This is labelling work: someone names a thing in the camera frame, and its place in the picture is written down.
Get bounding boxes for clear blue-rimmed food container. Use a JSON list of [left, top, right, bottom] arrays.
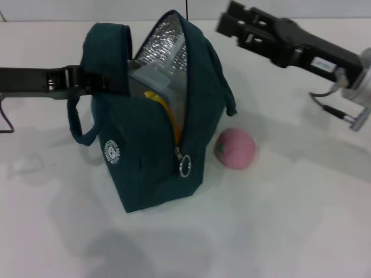
[[127, 59, 172, 108]]

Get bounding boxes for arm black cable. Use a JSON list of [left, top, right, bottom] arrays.
[[0, 97, 14, 134], [309, 68, 371, 133]]

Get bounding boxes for dark teal lunch bag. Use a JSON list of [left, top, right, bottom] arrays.
[[67, 10, 238, 214]]

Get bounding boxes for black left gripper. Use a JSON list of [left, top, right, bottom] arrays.
[[0, 65, 130, 101]]

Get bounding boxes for yellow banana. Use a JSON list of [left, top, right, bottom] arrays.
[[144, 91, 184, 147]]

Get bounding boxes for pink toy peach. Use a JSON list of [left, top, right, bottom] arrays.
[[213, 128, 258, 170]]

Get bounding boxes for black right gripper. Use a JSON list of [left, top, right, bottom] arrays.
[[214, 0, 365, 85]]

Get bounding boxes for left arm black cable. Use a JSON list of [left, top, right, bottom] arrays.
[[0, 97, 14, 134]]

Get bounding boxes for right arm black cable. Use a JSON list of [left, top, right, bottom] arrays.
[[309, 68, 371, 133]]

